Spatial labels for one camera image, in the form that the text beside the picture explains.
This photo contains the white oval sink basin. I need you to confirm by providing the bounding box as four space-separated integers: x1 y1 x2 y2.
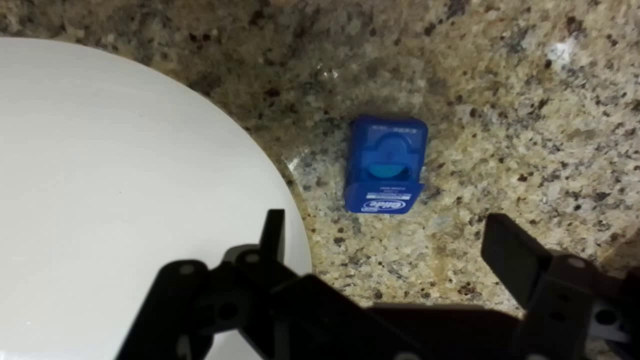
0 38 313 360

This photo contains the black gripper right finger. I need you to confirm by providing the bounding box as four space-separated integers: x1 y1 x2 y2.
480 213 553 308

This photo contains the blue floss case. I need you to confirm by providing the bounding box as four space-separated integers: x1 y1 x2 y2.
345 115 428 213

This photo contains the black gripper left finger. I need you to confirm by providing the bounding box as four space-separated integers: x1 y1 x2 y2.
261 207 287 262

